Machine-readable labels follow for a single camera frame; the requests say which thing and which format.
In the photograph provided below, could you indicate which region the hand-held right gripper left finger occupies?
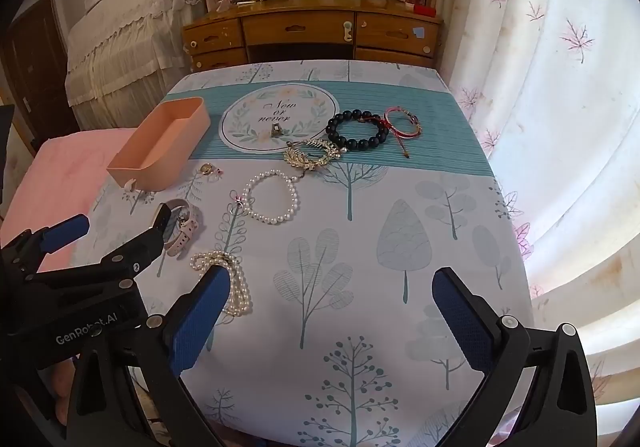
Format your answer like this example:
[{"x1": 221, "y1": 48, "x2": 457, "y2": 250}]
[{"x1": 65, "y1": 264, "x2": 232, "y2": 447}]

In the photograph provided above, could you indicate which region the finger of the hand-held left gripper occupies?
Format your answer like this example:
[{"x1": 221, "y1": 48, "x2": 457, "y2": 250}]
[
  {"x1": 22, "y1": 204, "x2": 172, "y2": 289},
  {"x1": 0, "y1": 214, "x2": 91, "y2": 273}
]

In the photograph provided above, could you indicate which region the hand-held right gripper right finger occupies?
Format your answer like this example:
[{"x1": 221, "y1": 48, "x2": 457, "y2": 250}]
[{"x1": 431, "y1": 267, "x2": 598, "y2": 447}]

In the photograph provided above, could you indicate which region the long pearl necklace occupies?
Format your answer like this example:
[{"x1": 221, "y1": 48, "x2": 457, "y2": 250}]
[{"x1": 190, "y1": 251, "x2": 253, "y2": 318}]

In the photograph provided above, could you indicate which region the pink wrist watch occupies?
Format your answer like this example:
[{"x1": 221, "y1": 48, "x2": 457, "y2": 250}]
[{"x1": 162, "y1": 198, "x2": 203, "y2": 258}]

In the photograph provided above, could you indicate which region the pearl bracelet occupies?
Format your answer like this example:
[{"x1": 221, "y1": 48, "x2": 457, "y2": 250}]
[{"x1": 235, "y1": 170, "x2": 300, "y2": 225}]

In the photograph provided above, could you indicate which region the peach plastic box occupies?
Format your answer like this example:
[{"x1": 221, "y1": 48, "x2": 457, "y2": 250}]
[{"x1": 106, "y1": 97, "x2": 211, "y2": 191}]

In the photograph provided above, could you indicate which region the gold leaf brooch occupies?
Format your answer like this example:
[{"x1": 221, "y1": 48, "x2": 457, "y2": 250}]
[{"x1": 283, "y1": 138, "x2": 346, "y2": 174}]

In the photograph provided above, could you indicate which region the red string bracelet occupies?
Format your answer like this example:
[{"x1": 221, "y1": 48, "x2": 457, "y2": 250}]
[{"x1": 382, "y1": 107, "x2": 423, "y2": 159}]

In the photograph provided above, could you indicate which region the dark bead bracelet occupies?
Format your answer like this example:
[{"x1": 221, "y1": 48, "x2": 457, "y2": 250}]
[{"x1": 326, "y1": 110, "x2": 391, "y2": 152}]

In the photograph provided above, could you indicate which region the pink blanket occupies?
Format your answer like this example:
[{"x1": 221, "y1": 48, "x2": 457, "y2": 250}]
[{"x1": 0, "y1": 127, "x2": 138, "y2": 273}]

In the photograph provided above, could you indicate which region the tree print tablecloth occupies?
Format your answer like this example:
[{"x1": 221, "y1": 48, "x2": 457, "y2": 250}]
[{"x1": 70, "y1": 60, "x2": 533, "y2": 447}]

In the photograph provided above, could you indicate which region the brown wooden door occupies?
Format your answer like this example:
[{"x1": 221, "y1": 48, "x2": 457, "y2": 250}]
[{"x1": 0, "y1": 0, "x2": 68, "y2": 143}]

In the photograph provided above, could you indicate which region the white lace furniture cover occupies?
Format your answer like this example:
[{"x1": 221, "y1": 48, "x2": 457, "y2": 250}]
[{"x1": 65, "y1": 0, "x2": 206, "y2": 130}]

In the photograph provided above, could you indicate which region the wooden desk with drawers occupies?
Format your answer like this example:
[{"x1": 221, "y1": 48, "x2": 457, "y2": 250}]
[{"x1": 181, "y1": 0, "x2": 446, "y2": 73}]

